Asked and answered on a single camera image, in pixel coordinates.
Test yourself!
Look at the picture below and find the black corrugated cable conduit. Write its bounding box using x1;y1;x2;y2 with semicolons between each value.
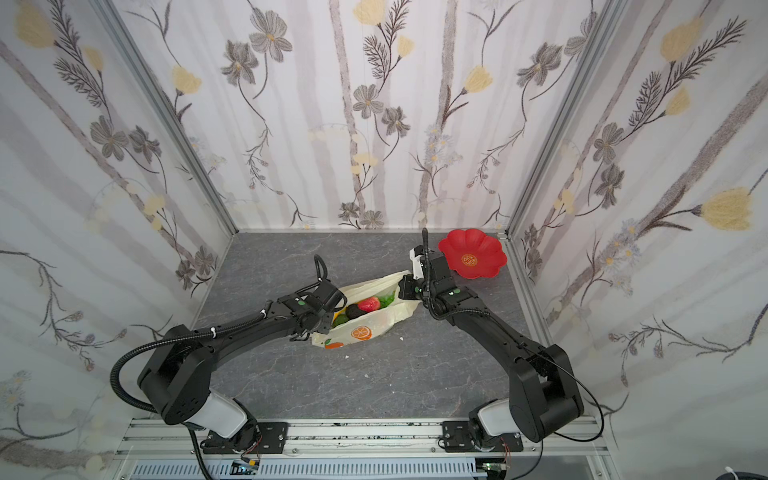
109;311;271;480

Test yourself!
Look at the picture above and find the green fake lime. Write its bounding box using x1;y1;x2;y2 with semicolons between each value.
332;315;349;328

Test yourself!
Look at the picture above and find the yellow fake banana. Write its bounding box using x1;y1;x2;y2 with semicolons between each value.
333;308;347;322

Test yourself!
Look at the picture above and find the aluminium frame post left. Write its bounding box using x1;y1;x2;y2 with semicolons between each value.
89;0;239;236

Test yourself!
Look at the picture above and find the pale yellow printed plastic bag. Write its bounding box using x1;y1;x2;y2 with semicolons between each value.
310;271;420;349

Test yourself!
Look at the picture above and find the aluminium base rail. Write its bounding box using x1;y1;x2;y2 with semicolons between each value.
105;416;620;479

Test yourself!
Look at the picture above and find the aluminium frame post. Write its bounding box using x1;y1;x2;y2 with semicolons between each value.
89;0;239;236
504;0;629;237

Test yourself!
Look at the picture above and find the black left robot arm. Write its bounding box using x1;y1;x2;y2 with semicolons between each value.
137;280;347;440

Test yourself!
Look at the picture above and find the red flower-shaped plastic plate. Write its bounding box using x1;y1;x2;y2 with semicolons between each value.
438;229;508;280

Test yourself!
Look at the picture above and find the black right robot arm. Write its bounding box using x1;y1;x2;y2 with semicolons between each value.
399;245;584;442

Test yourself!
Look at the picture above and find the green fake grape bunch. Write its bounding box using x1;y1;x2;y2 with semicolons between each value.
378;290;397;309

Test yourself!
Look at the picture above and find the dark fake avocado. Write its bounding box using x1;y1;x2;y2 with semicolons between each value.
344;304;366;320

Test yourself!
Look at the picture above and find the red fake strawberry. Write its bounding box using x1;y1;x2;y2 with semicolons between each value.
356;296;381;313

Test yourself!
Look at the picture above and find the aluminium frame post right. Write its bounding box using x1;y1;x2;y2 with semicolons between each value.
504;0;629;237

